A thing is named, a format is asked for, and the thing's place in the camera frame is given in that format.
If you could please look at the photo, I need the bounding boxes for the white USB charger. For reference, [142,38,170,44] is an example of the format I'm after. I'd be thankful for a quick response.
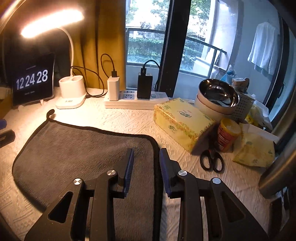
[107,77,120,101]

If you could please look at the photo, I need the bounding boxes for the black charger cable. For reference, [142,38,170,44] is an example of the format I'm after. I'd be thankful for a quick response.
[69,53,117,98]

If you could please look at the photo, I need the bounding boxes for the white ceramic bowl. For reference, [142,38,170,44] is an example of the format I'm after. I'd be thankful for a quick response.
[194,94,237,123]

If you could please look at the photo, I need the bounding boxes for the steel bowl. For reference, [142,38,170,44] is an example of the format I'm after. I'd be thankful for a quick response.
[199,79,239,108]

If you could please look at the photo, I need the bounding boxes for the orange lidded jar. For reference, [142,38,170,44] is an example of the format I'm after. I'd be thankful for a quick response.
[217,118,241,152]

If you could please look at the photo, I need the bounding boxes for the white desk lamp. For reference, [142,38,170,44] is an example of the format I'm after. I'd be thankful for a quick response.
[21,9,86,109]

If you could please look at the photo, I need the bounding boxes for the white perforated basket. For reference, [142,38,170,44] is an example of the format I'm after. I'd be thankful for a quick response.
[231,93,255,121]

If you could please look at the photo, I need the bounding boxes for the white power strip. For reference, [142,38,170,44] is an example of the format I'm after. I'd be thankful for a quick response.
[104,90,169,110]

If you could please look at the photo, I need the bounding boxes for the tablet showing clock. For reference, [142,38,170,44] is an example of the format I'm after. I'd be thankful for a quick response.
[11,53,55,106]

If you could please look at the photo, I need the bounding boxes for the white hanging shirt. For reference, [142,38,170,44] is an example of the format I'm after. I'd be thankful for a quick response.
[247,22,279,78]

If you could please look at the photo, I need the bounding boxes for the black scissors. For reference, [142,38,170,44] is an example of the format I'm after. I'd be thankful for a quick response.
[200,149,224,173]

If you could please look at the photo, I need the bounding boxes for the yellow tissue box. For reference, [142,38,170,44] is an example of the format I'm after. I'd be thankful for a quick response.
[154,98,216,153]

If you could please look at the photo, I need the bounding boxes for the mustard yellow curtain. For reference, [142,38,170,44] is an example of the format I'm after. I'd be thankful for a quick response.
[66,1,126,90]

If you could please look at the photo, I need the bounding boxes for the yellow tissue pack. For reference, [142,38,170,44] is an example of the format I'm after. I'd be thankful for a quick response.
[232,133,275,168]

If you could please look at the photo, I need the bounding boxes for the grey microfibre towel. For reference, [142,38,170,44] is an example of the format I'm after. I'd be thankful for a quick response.
[12,118,163,240]

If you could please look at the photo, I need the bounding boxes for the black power adapter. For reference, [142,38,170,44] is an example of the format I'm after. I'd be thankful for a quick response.
[137,74,153,99]

